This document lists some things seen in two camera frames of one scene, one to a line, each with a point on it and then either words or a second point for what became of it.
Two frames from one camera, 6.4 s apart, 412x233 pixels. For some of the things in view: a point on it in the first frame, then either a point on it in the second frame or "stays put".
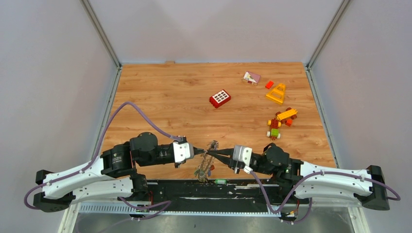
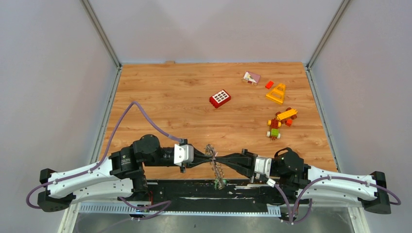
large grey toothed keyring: x=206 y=166 -> x=216 y=168
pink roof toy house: x=250 y=77 stays put
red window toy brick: x=220 y=98 stays put
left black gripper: x=198 y=151 stays put
